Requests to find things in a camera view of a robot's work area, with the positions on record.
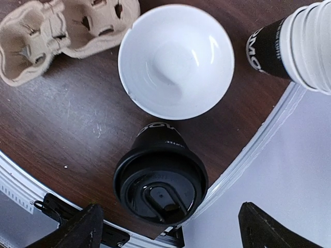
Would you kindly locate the stack of paper cups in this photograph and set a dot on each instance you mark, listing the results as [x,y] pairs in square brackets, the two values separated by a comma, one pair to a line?
[296,48]

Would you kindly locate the black plastic cup lid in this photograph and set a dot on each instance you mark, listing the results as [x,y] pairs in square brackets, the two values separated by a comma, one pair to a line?
[160,186]

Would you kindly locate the brown pulp cup carrier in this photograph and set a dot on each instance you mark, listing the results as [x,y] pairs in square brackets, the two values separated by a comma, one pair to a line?
[34,33]

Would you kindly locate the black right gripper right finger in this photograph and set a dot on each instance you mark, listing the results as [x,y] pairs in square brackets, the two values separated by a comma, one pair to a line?
[259,229]

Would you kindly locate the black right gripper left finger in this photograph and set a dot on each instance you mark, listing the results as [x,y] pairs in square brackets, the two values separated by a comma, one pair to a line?
[83,230]

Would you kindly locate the white round ceramic bowl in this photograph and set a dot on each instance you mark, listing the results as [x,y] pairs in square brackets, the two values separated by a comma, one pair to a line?
[176,62]

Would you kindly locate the single black paper cup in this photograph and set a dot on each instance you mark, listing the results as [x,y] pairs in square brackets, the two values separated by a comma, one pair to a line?
[161,141]

